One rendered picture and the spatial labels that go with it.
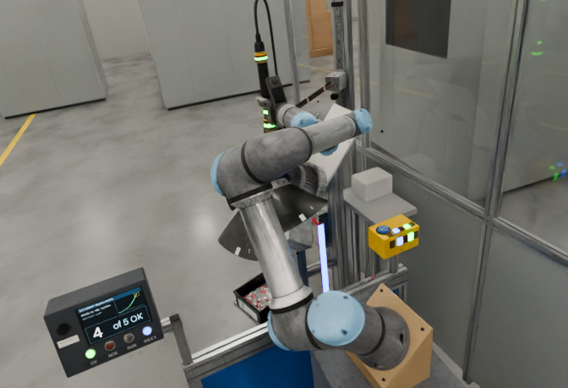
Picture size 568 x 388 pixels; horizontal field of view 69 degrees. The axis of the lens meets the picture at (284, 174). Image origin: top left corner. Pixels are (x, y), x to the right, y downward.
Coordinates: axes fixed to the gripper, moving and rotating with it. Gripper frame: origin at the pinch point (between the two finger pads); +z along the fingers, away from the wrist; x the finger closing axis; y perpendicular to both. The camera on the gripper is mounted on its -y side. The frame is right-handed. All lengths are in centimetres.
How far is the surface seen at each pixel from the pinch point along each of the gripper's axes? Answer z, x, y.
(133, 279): -40, -60, 30
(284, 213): -20.6, -5.9, 39.0
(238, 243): -2, -21, 58
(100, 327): -45, -72, 37
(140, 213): 229, -56, 156
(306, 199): -19.6, 4.0, 36.8
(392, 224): -38, 30, 48
